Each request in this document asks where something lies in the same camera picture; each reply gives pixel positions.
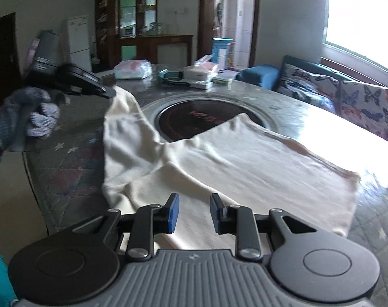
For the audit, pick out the small butterfly print pillow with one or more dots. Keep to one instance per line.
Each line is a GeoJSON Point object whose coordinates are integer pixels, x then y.
{"type": "Point", "coordinates": [304, 100]}
{"type": "Point", "coordinates": [312, 78]}

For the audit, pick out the wooden sideboard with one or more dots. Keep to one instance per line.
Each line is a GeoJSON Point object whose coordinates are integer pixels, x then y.
{"type": "Point", "coordinates": [162, 43]}

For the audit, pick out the window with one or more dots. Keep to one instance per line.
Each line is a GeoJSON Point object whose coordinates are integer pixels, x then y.
{"type": "Point", "coordinates": [363, 16]}

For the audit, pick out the wooden door frame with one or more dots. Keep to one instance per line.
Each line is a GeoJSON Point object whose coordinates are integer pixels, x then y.
{"type": "Point", "coordinates": [206, 16]}

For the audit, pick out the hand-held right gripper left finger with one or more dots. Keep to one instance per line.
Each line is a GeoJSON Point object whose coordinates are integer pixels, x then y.
{"type": "Point", "coordinates": [173, 214]}

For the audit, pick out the flat white box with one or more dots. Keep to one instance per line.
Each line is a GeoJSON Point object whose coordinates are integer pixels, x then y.
{"type": "Point", "coordinates": [202, 85]}

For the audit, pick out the large butterfly print pillow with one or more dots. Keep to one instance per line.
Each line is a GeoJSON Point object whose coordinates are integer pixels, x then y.
{"type": "Point", "coordinates": [365, 108]}

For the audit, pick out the green box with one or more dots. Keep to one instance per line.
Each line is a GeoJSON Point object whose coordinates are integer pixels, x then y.
{"type": "Point", "coordinates": [224, 79]}

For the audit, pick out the tall wooden display cabinet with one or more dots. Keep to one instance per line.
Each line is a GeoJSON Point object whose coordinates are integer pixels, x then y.
{"type": "Point", "coordinates": [110, 12]}

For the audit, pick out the cream knit top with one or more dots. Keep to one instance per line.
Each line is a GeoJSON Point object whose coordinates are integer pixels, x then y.
{"type": "Point", "coordinates": [229, 172]}

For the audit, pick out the round black induction cooker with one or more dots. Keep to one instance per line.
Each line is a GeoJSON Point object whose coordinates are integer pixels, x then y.
{"type": "Point", "coordinates": [187, 118]}

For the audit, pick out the person's left hand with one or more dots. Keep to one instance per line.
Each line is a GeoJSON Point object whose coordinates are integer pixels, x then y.
{"type": "Point", "coordinates": [37, 112]}

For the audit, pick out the blue black handheld device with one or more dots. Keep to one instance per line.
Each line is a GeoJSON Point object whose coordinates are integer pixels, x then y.
{"type": "Point", "coordinates": [170, 78]}

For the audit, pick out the soft pink white tissue pack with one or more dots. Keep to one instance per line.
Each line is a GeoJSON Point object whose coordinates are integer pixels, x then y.
{"type": "Point", "coordinates": [133, 69]}

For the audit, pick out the person's teal clothing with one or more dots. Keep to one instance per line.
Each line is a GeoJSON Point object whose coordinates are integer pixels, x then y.
{"type": "Point", "coordinates": [0, 278]}

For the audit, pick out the white microwave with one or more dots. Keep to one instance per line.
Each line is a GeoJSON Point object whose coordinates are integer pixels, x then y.
{"type": "Point", "coordinates": [129, 32]}

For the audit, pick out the blue cardboard box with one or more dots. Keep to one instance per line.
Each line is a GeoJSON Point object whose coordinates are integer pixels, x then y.
{"type": "Point", "coordinates": [221, 52]}

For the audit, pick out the white fridge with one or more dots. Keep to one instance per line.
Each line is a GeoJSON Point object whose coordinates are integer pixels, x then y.
{"type": "Point", "coordinates": [79, 41]}

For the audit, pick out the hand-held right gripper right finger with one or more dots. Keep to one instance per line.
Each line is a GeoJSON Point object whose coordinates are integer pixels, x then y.
{"type": "Point", "coordinates": [218, 214]}

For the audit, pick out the blue sofa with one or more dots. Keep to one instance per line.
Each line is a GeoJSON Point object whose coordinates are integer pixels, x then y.
{"type": "Point", "coordinates": [258, 75]}

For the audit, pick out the white tissue box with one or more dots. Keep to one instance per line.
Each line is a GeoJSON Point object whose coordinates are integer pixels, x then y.
{"type": "Point", "coordinates": [200, 70]}

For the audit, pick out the dark wooden door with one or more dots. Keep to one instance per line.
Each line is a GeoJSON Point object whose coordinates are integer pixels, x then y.
{"type": "Point", "coordinates": [3, 48]}

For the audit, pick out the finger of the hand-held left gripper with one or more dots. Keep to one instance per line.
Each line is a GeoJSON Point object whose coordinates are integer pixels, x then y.
{"type": "Point", "coordinates": [91, 84]}

